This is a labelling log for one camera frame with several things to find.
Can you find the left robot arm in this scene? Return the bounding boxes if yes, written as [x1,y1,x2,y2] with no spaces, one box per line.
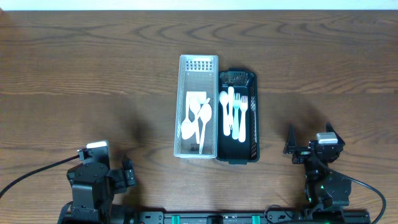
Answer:
[57,157,139,223]

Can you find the white fork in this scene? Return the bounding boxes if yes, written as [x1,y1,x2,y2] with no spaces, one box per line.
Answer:
[232,93,241,139]
[228,86,234,130]
[238,95,248,142]

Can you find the white spoon angled large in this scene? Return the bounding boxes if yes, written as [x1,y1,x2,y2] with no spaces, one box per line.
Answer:
[190,97,200,144]

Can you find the clear mesh plastic tray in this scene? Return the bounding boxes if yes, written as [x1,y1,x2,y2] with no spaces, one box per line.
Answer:
[174,55,218,159]

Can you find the white spoon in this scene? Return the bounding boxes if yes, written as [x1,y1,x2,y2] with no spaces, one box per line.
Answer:
[199,104,212,154]
[186,97,211,141]
[219,91,231,136]
[181,91,193,140]

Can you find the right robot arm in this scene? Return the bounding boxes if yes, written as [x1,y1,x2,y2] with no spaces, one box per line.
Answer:
[283,123,351,218]

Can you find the black mesh plastic tray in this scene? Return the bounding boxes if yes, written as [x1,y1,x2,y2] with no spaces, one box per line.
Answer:
[217,68,260,164]

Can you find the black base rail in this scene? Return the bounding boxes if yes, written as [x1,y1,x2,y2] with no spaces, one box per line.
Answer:
[130,208,371,224]

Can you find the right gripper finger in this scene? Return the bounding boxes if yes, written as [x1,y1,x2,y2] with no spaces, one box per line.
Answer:
[285,124,297,148]
[326,122,345,145]

